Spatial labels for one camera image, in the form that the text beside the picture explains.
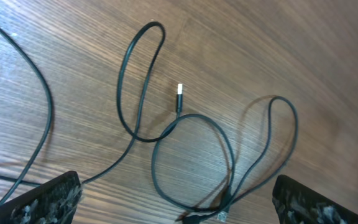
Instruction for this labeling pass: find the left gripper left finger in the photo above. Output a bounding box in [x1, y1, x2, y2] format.
[0, 170, 83, 224]

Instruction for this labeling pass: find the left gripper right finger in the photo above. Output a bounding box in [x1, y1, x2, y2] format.
[272, 175, 358, 224]

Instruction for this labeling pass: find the black thick usb cable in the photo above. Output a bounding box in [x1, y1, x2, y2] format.
[81, 21, 300, 224]

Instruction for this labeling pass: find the black thin usb cable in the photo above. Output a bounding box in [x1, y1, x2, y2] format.
[0, 11, 54, 209]

